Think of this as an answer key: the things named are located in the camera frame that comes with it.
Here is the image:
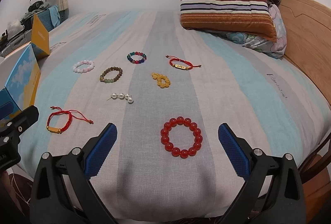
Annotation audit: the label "red cord bracelet gold tube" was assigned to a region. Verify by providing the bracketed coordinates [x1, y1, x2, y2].
[46, 106, 94, 134]

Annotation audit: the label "large red bead bracelet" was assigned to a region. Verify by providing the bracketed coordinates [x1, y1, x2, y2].
[160, 116, 204, 159]

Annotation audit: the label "pink white bead bracelet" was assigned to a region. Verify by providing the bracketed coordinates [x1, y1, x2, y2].
[72, 59, 96, 74]

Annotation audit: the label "brown wooden bead bracelet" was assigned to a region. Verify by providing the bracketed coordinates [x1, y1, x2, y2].
[99, 66, 124, 84]

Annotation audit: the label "white pearl earrings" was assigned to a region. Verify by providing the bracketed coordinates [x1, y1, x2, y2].
[107, 93, 134, 104]

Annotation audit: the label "red cord bracelet gold bar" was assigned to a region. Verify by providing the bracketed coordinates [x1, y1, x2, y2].
[165, 55, 201, 71]

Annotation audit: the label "multicolour glass bead bracelet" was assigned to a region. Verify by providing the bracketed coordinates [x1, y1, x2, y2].
[126, 51, 148, 65]

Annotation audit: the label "yellow amber bead bracelet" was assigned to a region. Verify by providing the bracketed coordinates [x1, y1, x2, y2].
[151, 72, 172, 89]

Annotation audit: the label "blue yellow cardboard box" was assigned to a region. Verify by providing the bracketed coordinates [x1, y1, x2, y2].
[0, 14, 50, 126]

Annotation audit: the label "grey suitcase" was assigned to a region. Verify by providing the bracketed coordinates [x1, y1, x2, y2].
[1, 23, 32, 58]

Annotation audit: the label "clutter pile on suitcases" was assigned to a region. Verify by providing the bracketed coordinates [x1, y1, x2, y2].
[7, 0, 50, 31]

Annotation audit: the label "teal suitcase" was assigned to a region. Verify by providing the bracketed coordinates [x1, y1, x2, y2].
[37, 5, 61, 32]

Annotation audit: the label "floral pale pillow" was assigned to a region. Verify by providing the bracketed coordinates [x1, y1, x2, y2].
[206, 4, 287, 59]

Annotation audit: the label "striped bed sheet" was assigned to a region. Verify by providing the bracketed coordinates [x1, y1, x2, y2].
[19, 12, 330, 221]

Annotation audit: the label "wooden headboard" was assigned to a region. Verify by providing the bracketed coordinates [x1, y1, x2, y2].
[279, 0, 331, 102]

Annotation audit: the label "striped red brown pillow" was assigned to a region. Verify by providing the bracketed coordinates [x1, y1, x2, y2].
[180, 0, 277, 42]

